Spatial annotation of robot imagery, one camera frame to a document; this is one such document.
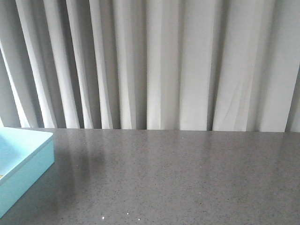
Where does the light blue storage box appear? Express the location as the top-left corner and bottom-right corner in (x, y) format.
(0, 127), (55, 217)

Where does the grey pleated curtain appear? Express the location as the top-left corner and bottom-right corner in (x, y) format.
(0, 0), (300, 132)

